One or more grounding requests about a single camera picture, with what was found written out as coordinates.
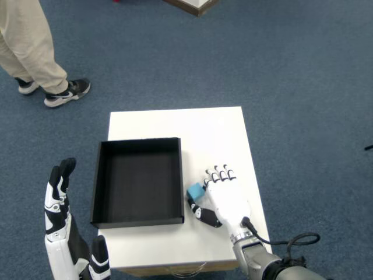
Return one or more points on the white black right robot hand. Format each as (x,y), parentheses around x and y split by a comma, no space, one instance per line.
(230,201)

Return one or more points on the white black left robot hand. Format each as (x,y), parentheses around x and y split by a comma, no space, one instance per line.
(73,248)

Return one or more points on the blue cube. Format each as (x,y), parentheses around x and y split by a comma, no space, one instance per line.
(195,192)

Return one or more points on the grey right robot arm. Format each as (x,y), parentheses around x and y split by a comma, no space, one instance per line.
(256,259)

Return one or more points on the black open box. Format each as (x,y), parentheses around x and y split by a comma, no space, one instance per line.
(138,186)

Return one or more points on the white wooden table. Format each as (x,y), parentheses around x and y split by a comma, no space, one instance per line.
(215,137)

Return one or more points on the small black object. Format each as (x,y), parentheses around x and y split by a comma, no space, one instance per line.
(369,147)

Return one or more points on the black white sneaker with swoosh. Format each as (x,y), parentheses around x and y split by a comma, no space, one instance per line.
(67,94)

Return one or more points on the white furniture with wooden edge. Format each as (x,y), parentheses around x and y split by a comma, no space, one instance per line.
(198,7)

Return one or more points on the person in beige trousers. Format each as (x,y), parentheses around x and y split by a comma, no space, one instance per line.
(25,43)

